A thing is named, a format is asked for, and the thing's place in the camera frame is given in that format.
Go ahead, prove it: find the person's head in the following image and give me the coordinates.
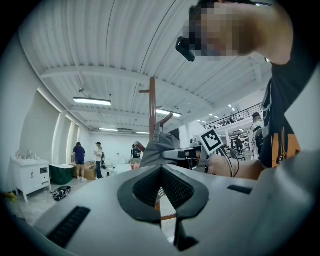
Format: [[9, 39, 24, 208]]
[[182, 0, 295, 66]]

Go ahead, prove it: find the cardboard box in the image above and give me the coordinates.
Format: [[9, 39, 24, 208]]
[[73, 161, 98, 181]]

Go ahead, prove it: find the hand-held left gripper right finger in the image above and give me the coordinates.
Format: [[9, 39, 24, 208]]
[[160, 164, 210, 219]]

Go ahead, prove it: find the black balcony railing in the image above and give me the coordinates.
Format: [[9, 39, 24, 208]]
[[203, 102, 264, 130]]

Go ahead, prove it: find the grey cap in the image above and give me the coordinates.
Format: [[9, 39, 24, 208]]
[[139, 121, 181, 204]]

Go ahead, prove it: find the black cable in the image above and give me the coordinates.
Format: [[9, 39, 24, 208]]
[[219, 146, 241, 178]]

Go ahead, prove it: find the person's right forearm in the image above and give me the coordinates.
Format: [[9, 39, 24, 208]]
[[207, 154, 266, 181]]

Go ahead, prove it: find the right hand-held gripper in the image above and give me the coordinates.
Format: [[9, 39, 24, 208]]
[[162, 128, 225, 174]]

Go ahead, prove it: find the yellow object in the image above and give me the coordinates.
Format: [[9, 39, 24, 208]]
[[1, 191, 19, 201]]

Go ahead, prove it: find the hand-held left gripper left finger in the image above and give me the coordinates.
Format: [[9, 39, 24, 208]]
[[117, 164, 163, 224]]

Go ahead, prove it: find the white vanity cabinet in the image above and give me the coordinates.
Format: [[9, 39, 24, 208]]
[[10, 156, 52, 203]]

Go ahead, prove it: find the brown wooden coat rack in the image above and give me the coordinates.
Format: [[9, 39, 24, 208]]
[[134, 76, 177, 221]]

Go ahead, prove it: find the person's black T-shirt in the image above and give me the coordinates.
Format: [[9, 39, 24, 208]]
[[258, 56, 320, 169]]

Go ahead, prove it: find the black bag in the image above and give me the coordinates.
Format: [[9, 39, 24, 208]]
[[51, 185, 72, 202]]

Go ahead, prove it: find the black head-mounted camera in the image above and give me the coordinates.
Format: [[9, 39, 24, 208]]
[[175, 36, 196, 63]]

